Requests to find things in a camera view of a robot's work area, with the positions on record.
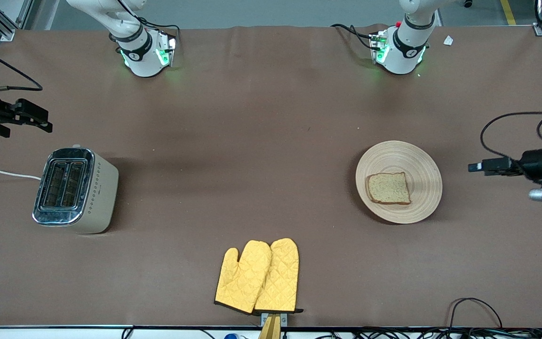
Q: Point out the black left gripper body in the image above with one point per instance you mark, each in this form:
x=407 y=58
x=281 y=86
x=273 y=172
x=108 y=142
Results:
x=536 y=162

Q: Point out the round wooden plate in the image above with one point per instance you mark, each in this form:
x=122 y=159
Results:
x=417 y=160

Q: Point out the slice of brown bread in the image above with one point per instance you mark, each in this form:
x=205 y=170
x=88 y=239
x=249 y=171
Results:
x=388 y=188

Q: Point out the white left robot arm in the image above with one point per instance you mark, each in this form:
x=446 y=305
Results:
x=405 y=56

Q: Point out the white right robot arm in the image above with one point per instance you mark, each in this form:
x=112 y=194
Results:
x=144 y=56

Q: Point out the beige chrome two-slot toaster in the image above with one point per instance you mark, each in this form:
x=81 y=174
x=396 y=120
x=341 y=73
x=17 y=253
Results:
x=104 y=197

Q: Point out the small white paper scrap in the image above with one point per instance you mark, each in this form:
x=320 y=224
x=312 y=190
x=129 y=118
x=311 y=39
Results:
x=448 y=40

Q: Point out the brown table cover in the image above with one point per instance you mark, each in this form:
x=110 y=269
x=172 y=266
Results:
x=271 y=117

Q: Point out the yellow quilted oven mitt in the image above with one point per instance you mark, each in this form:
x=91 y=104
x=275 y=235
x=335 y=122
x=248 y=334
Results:
x=282 y=273
x=243 y=278

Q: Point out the small blue object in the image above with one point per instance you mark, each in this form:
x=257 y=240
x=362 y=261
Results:
x=231 y=336

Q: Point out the wooden strip with metal bracket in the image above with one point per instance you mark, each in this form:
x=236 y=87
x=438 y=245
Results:
x=271 y=327

